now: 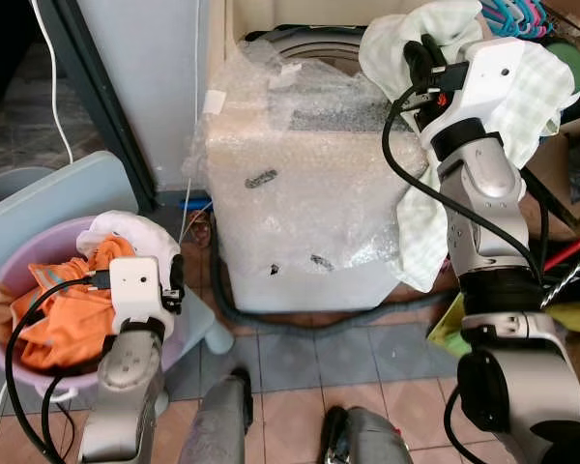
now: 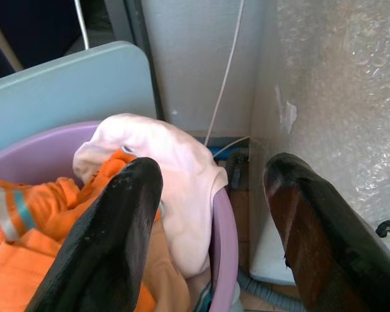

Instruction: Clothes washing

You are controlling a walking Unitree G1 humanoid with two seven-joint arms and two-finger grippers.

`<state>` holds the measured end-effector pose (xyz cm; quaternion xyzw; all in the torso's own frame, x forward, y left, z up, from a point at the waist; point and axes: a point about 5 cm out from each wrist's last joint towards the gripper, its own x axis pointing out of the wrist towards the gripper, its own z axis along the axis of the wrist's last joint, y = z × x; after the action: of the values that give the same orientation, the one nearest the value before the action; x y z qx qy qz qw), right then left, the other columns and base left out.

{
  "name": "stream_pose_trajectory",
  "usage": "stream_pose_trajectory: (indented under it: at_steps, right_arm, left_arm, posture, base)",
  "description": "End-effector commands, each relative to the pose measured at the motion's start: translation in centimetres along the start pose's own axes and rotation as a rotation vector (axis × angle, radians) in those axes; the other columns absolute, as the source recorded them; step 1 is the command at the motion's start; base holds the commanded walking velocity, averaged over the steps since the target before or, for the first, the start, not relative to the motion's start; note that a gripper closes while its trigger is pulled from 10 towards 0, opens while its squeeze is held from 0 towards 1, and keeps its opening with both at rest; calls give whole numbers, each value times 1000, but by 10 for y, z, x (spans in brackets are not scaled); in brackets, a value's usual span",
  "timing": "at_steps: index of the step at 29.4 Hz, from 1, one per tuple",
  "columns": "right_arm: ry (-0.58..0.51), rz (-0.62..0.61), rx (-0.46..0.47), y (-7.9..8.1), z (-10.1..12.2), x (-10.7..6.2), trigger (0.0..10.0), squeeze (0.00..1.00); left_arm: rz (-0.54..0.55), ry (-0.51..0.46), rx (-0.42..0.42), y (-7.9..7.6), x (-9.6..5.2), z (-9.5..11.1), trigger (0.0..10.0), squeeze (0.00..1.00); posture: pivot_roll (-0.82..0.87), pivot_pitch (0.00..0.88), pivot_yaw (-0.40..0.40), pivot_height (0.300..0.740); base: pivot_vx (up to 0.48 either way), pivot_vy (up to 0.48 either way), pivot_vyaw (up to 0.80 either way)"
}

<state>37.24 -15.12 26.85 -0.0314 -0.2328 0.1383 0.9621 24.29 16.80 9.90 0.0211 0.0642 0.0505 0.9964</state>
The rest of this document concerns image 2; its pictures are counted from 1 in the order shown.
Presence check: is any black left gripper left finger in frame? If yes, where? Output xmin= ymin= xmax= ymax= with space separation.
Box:
xmin=25 ymin=157 xmax=164 ymax=312

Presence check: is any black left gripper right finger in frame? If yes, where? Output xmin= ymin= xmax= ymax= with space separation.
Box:
xmin=262 ymin=152 xmax=390 ymax=312

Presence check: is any orange garment with striped cuff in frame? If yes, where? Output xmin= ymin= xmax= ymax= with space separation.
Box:
xmin=0 ymin=148 xmax=192 ymax=312

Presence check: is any pale pink garment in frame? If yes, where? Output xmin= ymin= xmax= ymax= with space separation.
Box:
xmin=73 ymin=112 xmax=229 ymax=280

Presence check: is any purple plastic laundry basin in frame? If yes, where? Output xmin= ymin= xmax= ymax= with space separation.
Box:
xmin=0 ymin=120 xmax=239 ymax=312

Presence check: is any bubble wrap covered appliance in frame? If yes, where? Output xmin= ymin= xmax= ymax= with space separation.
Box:
xmin=248 ymin=0 xmax=390 ymax=287

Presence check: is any light blue table top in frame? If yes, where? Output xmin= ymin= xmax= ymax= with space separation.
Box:
xmin=0 ymin=40 xmax=157 ymax=159

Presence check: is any dark blue chair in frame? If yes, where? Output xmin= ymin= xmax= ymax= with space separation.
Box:
xmin=0 ymin=0 xmax=85 ymax=84

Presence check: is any grey corrugated drain hose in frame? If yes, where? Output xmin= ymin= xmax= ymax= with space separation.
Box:
xmin=237 ymin=268 xmax=302 ymax=312

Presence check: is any thin white cord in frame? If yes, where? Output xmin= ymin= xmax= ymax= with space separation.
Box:
xmin=203 ymin=0 xmax=245 ymax=147

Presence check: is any white cable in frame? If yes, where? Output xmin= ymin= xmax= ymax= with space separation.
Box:
xmin=73 ymin=0 xmax=89 ymax=51

